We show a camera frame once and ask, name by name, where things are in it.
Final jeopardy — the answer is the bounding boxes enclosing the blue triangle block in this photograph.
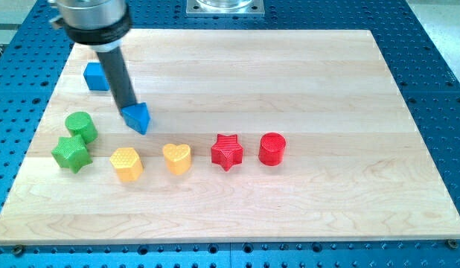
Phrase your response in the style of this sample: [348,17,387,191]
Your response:
[121,103,150,135]

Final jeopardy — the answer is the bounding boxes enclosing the red star block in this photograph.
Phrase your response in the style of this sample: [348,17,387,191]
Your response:
[211,134,243,171]

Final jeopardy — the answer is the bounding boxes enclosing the red cylinder block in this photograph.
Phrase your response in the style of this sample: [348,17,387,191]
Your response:
[258,133,287,166]

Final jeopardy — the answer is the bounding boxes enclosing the yellow heart block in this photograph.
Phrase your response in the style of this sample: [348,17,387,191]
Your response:
[162,144,192,175]

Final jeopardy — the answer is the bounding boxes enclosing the yellow hexagon block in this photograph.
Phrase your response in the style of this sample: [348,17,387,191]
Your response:
[109,147,144,182]

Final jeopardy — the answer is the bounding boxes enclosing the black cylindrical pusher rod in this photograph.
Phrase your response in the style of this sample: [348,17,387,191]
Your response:
[97,46,137,114]

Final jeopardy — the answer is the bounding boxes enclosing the light wooden board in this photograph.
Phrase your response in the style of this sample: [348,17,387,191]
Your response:
[0,29,460,245]

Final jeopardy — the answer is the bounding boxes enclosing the blue cube block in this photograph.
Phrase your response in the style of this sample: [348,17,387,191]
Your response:
[83,62,109,91]

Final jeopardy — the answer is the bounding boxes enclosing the green cylinder block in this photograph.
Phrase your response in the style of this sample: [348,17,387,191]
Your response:
[65,112,98,144]

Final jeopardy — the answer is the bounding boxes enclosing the green star block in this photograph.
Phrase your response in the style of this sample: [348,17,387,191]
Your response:
[51,135,92,173]

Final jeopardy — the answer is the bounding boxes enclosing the blue perforated metal table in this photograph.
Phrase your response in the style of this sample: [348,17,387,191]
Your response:
[0,1,460,267]

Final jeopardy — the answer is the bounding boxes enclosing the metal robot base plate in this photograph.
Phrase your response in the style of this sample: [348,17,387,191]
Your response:
[185,0,265,18]

